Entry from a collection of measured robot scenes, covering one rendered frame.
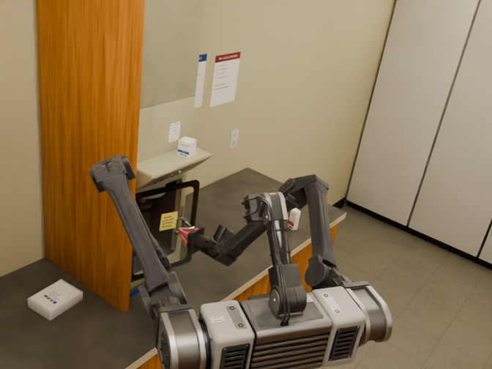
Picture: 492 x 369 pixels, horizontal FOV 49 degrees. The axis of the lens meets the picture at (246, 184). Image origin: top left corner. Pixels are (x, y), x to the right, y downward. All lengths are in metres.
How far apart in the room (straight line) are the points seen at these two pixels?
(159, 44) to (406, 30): 3.02
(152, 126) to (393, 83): 3.04
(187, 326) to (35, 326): 0.95
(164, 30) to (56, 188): 0.76
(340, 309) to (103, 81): 1.02
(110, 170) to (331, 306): 0.65
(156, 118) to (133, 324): 0.77
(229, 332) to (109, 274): 0.96
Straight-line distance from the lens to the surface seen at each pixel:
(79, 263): 2.28
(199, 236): 2.11
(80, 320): 2.16
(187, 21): 1.97
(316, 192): 1.79
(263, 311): 1.33
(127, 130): 1.79
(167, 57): 1.93
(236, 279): 2.39
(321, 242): 1.68
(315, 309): 1.38
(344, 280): 1.57
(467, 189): 4.72
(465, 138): 4.61
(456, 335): 4.09
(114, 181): 1.43
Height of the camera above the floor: 2.37
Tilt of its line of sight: 27 degrees down
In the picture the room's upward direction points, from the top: 9 degrees clockwise
